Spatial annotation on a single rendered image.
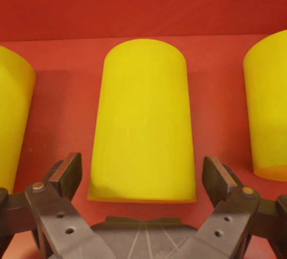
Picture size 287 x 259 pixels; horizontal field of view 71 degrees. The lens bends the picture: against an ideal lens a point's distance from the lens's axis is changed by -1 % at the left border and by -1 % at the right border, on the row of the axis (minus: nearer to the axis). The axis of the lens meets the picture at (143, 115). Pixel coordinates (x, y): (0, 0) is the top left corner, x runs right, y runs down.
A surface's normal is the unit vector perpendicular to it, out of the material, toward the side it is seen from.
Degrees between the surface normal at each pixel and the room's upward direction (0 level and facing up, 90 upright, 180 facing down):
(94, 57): 0
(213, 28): 90
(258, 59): 69
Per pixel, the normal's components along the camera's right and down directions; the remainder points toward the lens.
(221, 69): 0.03, -0.42
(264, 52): -0.83, -0.33
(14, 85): 0.94, -0.18
